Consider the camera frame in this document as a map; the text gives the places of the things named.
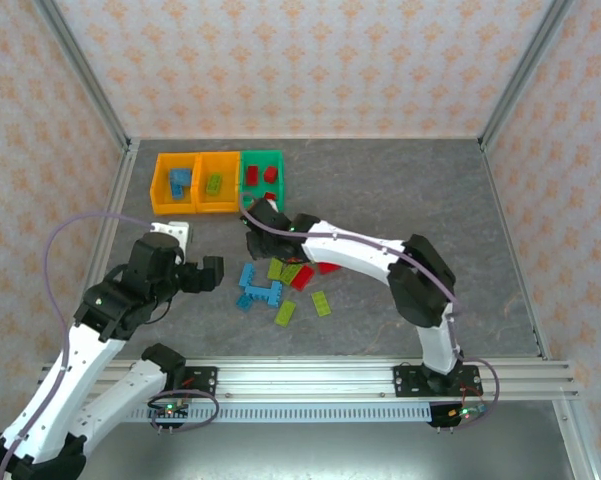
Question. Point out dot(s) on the grey metal panel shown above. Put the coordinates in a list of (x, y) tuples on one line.
[(305, 450)]

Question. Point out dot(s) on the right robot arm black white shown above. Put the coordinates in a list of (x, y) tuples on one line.
[(425, 280)]

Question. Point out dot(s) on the aluminium side rail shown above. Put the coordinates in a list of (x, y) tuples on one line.
[(500, 200), (117, 195)]

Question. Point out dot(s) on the orange plastic bin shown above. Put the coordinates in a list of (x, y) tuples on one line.
[(215, 206), (170, 206)]

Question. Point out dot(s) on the aluminium frame post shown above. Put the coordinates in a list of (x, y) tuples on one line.
[(81, 65), (526, 65)]

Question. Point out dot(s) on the small red lego brick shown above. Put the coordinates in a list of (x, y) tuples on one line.
[(270, 195), (295, 260)]

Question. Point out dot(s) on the green plastic bin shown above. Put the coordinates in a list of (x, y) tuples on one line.
[(262, 159)]

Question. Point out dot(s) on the circuit board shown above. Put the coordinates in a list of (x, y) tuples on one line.
[(465, 412), (170, 411)]

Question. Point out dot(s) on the small blue lego brick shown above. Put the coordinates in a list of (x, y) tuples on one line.
[(243, 300)]

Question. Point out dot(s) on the lime green lego brick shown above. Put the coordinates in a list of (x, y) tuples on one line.
[(275, 269), (291, 272), (285, 313), (320, 303), (213, 184)]

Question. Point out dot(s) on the left circuit board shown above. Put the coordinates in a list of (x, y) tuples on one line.
[(170, 411)]

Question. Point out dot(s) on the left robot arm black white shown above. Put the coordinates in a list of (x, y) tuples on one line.
[(80, 380)]

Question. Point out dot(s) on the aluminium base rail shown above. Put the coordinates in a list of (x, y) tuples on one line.
[(305, 380)]

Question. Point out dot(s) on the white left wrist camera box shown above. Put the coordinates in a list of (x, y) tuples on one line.
[(175, 231)]

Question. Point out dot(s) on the right circuit board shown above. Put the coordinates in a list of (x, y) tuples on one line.
[(465, 412)]

